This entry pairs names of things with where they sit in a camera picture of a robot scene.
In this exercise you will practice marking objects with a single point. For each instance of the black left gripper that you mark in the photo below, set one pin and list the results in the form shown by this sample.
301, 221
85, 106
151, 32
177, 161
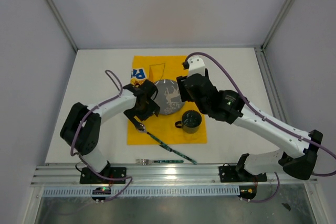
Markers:
152, 109

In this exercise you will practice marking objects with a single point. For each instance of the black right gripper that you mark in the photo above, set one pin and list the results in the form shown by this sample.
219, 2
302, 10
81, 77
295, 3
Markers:
184, 94

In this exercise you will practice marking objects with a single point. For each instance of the spoon with green handle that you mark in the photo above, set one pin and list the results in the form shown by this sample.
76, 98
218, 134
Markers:
142, 129

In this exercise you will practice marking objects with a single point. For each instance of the grey reindeer plate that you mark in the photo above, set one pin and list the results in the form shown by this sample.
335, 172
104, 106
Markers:
168, 97

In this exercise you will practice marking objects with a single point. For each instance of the dark green mug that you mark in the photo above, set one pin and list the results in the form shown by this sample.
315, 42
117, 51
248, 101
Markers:
190, 122

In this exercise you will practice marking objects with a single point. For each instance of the knife with green handle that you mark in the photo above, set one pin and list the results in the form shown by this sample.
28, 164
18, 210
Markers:
193, 161

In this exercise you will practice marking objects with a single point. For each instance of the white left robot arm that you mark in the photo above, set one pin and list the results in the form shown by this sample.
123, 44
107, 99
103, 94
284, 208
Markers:
81, 128

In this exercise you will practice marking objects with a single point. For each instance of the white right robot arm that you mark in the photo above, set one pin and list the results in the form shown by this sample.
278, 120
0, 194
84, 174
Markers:
297, 149

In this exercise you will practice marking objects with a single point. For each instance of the left controller board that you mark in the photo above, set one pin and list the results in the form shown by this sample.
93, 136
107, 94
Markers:
101, 193

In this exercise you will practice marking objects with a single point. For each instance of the controller board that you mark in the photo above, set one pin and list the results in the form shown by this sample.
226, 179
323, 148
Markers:
247, 192
101, 193

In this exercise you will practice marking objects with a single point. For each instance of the right controller board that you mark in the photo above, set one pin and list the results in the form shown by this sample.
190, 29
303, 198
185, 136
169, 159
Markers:
247, 192

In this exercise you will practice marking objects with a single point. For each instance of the fork with green handle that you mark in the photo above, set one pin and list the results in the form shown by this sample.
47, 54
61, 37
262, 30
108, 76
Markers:
158, 161

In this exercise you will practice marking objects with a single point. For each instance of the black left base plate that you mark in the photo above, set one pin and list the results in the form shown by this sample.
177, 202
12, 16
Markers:
88, 177

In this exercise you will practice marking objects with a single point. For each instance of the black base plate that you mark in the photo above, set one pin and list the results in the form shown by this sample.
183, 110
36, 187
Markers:
88, 177
235, 173

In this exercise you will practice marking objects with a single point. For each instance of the slotted cable duct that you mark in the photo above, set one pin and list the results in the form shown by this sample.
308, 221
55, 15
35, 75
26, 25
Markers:
147, 191

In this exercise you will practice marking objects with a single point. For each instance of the aluminium side rail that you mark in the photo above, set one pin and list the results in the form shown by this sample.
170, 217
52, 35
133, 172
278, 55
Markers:
271, 90

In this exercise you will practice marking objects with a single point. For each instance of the aluminium mounting rail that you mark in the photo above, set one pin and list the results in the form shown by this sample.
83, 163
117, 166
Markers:
152, 175

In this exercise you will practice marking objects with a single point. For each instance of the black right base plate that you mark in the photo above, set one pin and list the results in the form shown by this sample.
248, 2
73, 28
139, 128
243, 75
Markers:
235, 173

